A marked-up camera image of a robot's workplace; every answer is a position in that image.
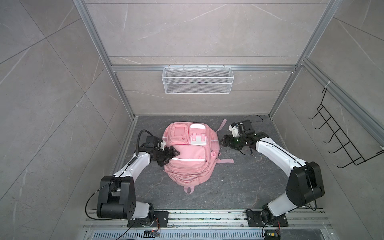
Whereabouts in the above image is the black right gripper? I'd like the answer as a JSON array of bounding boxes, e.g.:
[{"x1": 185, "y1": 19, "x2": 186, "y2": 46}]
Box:
[{"x1": 218, "y1": 134, "x2": 246, "y2": 150}]

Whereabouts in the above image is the pink student backpack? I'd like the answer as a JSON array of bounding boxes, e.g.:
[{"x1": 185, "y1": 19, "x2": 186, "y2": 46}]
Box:
[{"x1": 162, "y1": 122, "x2": 234, "y2": 195}]

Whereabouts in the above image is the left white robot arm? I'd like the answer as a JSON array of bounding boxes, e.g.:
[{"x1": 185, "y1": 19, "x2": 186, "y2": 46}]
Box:
[{"x1": 97, "y1": 135, "x2": 180, "y2": 224}]

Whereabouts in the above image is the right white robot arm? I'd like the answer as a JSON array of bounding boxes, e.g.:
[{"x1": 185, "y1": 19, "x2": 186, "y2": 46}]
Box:
[{"x1": 220, "y1": 120, "x2": 325, "y2": 224}]

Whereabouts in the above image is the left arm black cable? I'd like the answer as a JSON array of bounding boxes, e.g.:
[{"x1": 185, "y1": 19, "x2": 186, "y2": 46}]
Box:
[{"x1": 84, "y1": 129, "x2": 154, "y2": 240}]

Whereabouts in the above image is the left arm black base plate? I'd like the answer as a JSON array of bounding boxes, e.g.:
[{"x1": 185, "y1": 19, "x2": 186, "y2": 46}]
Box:
[{"x1": 127, "y1": 211, "x2": 170, "y2": 229}]

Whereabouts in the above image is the white wire mesh basket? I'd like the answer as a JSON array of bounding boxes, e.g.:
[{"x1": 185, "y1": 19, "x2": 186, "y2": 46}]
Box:
[{"x1": 162, "y1": 67, "x2": 235, "y2": 95}]

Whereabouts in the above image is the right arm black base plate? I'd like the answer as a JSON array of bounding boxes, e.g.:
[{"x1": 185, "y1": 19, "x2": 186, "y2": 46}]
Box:
[{"x1": 245, "y1": 209, "x2": 289, "y2": 227}]

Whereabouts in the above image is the black wire hook rack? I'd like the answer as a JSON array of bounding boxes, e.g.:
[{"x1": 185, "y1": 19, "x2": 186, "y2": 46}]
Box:
[{"x1": 308, "y1": 88, "x2": 384, "y2": 169}]

